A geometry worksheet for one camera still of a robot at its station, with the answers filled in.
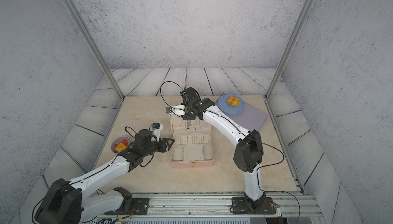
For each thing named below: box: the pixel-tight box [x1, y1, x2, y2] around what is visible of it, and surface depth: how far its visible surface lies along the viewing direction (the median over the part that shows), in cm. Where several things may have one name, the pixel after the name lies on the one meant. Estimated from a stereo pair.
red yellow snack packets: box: [114, 139, 129, 153], surface depth 92 cm
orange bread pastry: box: [226, 95, 242, 107], surface depth 117 cm
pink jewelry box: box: [168, 113, 215, 169], surface depth 90 cm
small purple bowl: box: [111, 136, 132, 154], surface depth 93 cm
